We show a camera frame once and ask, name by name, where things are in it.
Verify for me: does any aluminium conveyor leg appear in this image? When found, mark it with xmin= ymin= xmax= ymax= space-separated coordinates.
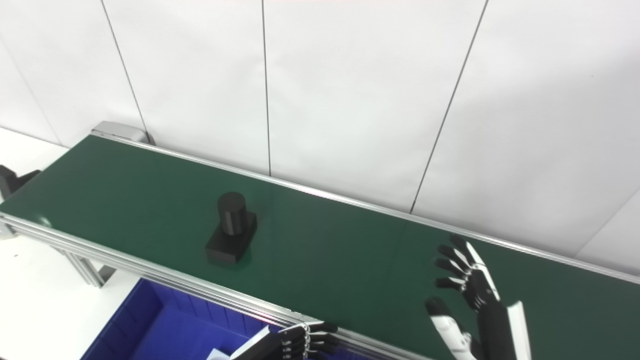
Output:
xmin=62 ymin=250 xmax=117 ymax=288

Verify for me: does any green conveyor belt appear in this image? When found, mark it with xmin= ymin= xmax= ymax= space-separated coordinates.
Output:
xmin=0 ymin=132 xmax=640 ymax=360

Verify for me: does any black conveyor motor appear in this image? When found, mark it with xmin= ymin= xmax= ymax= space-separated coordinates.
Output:
xmin=0 ymin=165 xmax=42 ymax=202

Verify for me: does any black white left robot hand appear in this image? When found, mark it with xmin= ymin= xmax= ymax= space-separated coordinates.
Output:
xmin=230 ymin=321 xmax=340 ymax=360

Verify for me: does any black cylinder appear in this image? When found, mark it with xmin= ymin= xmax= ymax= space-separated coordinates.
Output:
xmin=205 ymin=191 xmax=258 ymax=266

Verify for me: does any blue plastic bin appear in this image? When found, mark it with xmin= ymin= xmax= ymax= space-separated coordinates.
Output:
xmin=80 ymin=278 xmax=361 ymax=360

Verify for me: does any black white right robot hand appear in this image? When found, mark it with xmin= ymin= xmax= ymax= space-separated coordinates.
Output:
xmin=425 ymin=234 xmax=532 ymax=360

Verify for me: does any grey conveyor end housing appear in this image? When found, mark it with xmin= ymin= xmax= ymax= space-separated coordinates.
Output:
xmin=91 ymin=121 xmax=151 ymax=146

